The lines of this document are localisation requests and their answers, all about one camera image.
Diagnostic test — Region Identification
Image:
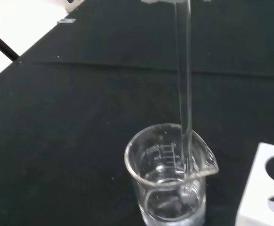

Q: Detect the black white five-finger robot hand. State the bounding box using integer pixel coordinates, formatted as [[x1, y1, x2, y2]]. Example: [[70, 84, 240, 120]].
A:
[[140, 0, 175, 5]]

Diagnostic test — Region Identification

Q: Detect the small clear glass beaker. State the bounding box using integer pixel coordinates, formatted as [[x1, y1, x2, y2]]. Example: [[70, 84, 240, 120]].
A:
[[124, 123, 220, 226]]

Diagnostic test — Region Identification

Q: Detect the white test tube rack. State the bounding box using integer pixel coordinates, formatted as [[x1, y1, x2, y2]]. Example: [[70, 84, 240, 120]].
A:
[[235, 142, 274, 226]]

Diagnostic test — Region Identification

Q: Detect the black bench cloth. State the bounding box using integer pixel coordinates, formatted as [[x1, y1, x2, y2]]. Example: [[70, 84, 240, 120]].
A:
[[0, 0, 274, 226]]

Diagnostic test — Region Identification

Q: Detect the black tripod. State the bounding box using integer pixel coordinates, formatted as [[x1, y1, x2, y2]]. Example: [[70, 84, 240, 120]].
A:
[[0, 16, 20, 63]]

